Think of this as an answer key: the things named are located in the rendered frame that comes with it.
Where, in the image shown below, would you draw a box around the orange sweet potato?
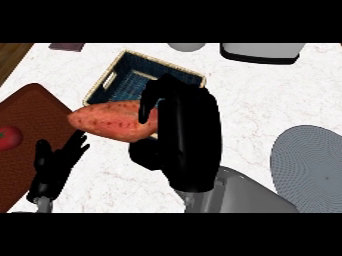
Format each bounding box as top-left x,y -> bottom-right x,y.
66,101 -> 159,144

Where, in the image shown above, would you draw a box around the grey round object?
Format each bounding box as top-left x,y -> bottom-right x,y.
166,43 -> 207,53

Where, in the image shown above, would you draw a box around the red tomato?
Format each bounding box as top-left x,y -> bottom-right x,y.
0,125 -> 24,152

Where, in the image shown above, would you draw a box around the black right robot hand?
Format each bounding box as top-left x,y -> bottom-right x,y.
128,73 -> 224,194

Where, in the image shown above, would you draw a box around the white appliance with black base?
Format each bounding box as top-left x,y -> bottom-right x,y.
219,43 -> 306,66

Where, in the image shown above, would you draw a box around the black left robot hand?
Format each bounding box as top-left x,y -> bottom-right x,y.
24,129 -> 91,204

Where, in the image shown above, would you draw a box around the grey round placemat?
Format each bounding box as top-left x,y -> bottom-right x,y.
268,124 -> 342,214

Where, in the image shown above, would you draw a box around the brown cutting board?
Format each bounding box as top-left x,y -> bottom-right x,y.
0,83 -> 82,214

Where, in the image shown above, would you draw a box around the blue wicker basket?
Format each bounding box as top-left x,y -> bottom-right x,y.
80,49 -> 207,140

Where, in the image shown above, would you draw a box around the dark purple flat object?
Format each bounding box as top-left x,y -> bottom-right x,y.
48,43 -> 85,53

